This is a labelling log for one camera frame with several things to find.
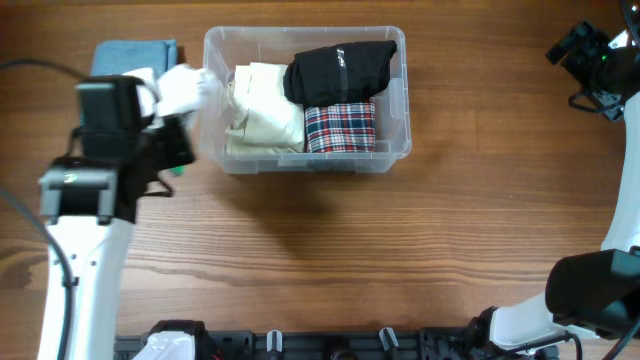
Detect clear plastic storage bin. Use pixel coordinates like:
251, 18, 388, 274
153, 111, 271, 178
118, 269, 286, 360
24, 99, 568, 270
198, 26, 412, 174

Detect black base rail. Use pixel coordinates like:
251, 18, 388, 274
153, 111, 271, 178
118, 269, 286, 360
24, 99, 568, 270
113, 327, 559, 360

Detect cream cloth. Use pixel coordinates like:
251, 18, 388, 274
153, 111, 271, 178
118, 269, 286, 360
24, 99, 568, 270
225, 62, 305, 155

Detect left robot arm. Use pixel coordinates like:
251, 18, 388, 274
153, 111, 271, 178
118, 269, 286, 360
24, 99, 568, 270
38, 67, 213, 359

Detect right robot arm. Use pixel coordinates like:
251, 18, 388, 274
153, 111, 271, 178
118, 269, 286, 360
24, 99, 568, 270
458, 15, 639, 359

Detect blue denim jeans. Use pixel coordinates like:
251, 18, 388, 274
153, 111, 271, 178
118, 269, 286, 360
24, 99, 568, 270
90, 39, 178, 76

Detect right black cable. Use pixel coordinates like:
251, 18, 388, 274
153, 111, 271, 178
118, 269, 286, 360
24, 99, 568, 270
617, 0, 640, 36

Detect black garment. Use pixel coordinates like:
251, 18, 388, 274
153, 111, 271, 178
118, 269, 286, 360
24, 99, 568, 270
283, 40, 397, 107

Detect plaid shirt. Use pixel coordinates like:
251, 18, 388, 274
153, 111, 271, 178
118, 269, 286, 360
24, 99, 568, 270
304, 98, 376, 153

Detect white t-shirt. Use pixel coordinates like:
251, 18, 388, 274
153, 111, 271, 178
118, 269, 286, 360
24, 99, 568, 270
125, 64, 221, 130

